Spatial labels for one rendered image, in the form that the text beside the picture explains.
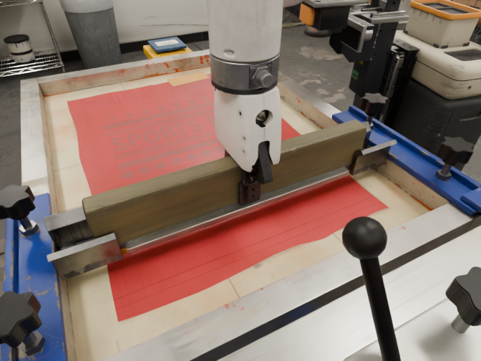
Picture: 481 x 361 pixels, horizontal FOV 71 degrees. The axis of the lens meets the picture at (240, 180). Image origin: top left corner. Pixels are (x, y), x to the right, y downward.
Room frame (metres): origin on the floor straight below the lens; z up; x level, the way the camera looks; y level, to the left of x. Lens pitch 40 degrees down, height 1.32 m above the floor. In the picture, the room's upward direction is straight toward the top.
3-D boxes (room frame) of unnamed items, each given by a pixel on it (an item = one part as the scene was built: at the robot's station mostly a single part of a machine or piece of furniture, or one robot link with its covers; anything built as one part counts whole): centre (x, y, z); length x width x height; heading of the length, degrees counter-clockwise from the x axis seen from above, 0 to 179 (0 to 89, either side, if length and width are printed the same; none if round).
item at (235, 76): (0.36, -0.01, 1.18); 0.09 x 0.07 x 0.03; 27
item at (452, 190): (0.47, -0.27, 0.97); 0.30 x 0.05 x 0.07; 27
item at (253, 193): (0.34, -0.02, 1.03); 0.03 x 0.03 x 0.07; 27
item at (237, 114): (0.37, 0.00, 1.12); 0.10 x 0.07 x 0.11; 27
